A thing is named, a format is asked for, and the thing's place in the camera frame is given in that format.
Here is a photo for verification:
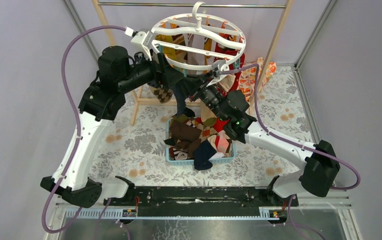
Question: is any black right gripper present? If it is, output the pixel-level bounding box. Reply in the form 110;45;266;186
175;71;228;122

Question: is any dark navy sock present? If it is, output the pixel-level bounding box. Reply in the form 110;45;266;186
172;80;196;118

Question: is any white round clip hanger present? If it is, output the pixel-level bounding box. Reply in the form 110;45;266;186
150;1;247;71

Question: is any beige brown argyle sock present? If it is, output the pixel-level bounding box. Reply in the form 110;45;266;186
148;85;174;104

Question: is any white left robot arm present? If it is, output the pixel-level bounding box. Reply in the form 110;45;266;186
40;46;183;208

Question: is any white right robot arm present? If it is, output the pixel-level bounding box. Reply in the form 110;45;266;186
180;74;341;206

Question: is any yellow hanging sock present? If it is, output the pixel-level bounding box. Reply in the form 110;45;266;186
154;33;179;62

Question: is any floral orange cloth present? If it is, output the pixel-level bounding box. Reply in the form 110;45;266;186
237;57;277;102

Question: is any red hanging sock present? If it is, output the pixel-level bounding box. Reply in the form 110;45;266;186
215;43;245;97

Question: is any brown sock in basket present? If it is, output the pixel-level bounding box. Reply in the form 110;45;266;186
168;120;202;150

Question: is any navy blue sock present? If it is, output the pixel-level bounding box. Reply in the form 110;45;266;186
193;140;217;171

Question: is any blue plastic sock basket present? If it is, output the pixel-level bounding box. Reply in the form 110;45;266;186
164;114;237;171

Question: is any floral grey table mat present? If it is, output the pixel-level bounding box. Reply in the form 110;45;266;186
89;65;313;187

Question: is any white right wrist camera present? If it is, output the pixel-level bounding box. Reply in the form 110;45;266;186
208;59;230;86

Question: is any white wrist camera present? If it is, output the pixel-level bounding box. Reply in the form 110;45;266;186
124;27;154;61
208;59;230;86

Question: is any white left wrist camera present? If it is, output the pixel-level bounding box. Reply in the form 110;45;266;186
124;27;154;61

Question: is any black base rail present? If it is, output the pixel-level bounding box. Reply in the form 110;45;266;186
109;186;290;217

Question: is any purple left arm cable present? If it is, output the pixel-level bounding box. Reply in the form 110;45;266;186
41;25;136;240

